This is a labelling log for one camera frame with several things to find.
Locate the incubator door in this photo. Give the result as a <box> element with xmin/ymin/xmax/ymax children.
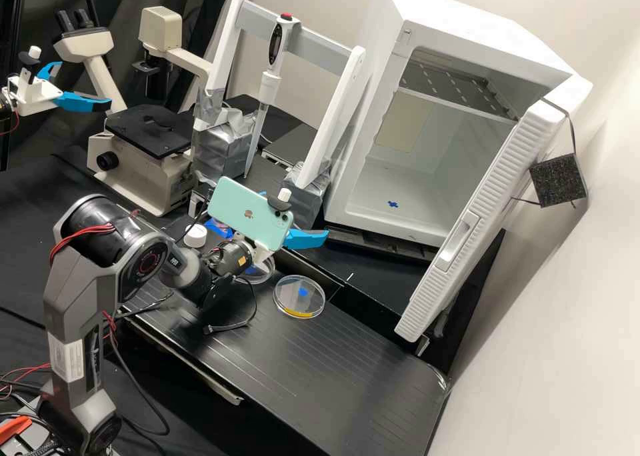
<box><xmin>393</xmin><ymin>75</ymin><xmax>595</xmax><ymax>345</ymax></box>

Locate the black cable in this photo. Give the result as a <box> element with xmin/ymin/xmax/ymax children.
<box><xmin>113</xmin><ymin>335</ymin><xmax>172</xmax><ymax>438</ymax></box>
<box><xmin>201</xmin><ymin>274</ymin><xmax>259</xmax><ymax>335</ymax></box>

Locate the white incubator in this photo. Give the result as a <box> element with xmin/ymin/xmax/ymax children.
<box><xmin>322</xmin><ymin>0</ymin><xmax>595</xmax><ymax>251</ymax></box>

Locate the pipette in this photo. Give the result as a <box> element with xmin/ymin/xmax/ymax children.
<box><xmin>243</xmin><ymin>12</ymin><xmax>301</xmax><ymax>178</ymax></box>

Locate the black platform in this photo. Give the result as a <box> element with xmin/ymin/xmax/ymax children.
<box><xmin>279</xmin><ymin>223</ymin><xmax>507</xmax><ymax>375</ymax></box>
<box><xmin>119</xmin><ymin>269</ymin><xmax>453</xmax><ymax>456</ymax></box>
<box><xmin>259</xmin><ymin>122</ymin><xmax>322</xmax><ymax>171</ymax></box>

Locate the right wrist camera phone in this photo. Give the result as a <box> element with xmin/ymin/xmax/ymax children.
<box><xmin>206</xmin><ymin>175</ymin><xmax>296</xmax><ymax>253</ymax></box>

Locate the petri dish lid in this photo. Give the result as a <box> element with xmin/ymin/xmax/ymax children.
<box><xmin>273</xmin><ymin>274</ymin><xmax>327</xmax><ymax>321</ymax></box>

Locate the cream microscope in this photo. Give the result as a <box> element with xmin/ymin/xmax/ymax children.
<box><xmin>52</xmin><ymin>5</ymin><xmax>216</xmax><ymax>219</ymax></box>

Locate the white pipette stand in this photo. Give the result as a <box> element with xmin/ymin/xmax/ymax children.
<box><xmin>191</xmin><ymin>0</ymin><xmax>369</xmax><ymax>228</ymax></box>

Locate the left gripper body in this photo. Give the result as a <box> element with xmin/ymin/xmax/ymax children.
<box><xmin>7</xmin><ymin>73</ymin><xmax>64</xmax><ymax>117</ymax></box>

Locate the petri dish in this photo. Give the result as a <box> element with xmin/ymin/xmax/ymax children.
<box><xmin>247</xmin><ymin>259</ymin><xmax>275</xmax><ymax>285</ymax></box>

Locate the blue bottle holder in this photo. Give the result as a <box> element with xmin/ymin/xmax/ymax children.
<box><xmin>205</xmin><ymin>217</ymin><xmax>235</xmax><ymax>239</ymax></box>

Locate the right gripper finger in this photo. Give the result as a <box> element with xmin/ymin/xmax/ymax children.
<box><xmin>283</xmin><ymin>227</ymin><xmax>331</xmax><ymax>250</ymax></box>

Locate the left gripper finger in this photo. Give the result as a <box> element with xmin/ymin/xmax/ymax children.
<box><xmin>37</xmin><ymin>60</ymin><xmax>64</xmax><ymax>85</ymax></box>
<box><xmin>53</xmin><ymin>91</ymin><xmax>113</xmax><ymax>115</ymax></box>

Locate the small bottle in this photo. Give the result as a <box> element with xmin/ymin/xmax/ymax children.
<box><xmin>181</xmin><ymin>223</ymin><xmax>209</xmax><ymax>250</ymax></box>

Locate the left phone holder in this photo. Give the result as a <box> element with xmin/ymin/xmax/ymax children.
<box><xmin>19</xmin><ymin>45</ymin><xmax>44</xmax><ymax>87</ymax></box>

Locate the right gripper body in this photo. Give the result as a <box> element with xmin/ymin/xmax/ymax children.
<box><xmin>248</xmin><ymin>243</ymin><xmax>275</xmax><ymax>269</ymax></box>

